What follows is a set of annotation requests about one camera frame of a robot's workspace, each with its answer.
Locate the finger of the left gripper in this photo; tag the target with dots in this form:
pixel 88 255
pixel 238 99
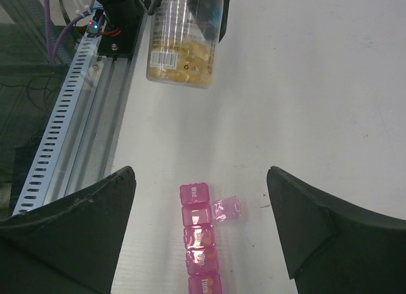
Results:
pixel 224 19

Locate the clear bottle yellow pills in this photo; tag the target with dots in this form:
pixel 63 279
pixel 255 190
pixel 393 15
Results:
pixel 183 40

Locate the aluminium mounting rail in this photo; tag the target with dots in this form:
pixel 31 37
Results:
pixel 89 146

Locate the pink weekly pill organizer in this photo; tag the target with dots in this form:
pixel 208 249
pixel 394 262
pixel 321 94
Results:
pixel 199 214

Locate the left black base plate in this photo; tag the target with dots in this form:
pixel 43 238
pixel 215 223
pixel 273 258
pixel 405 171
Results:
pixel 124 20

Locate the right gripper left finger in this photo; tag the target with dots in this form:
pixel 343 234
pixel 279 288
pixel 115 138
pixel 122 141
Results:
pixel 71 245

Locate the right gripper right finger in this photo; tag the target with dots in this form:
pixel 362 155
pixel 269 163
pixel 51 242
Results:
pixel 333 246

